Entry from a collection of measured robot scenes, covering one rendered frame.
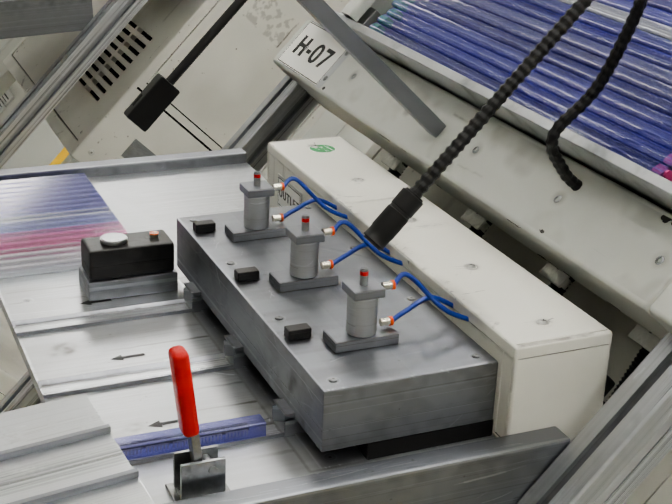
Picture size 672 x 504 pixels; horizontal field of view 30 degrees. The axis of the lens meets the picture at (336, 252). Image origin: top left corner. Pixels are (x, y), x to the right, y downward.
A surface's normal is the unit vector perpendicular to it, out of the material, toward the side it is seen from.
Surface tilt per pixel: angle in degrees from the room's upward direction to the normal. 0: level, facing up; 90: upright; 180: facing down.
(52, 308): 43
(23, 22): 90
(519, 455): 90
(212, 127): 90
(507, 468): 90
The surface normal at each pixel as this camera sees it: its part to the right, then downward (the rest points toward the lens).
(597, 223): -0.64, -0.55
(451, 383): 0.40, 0.36
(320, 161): 0.04, -0.92
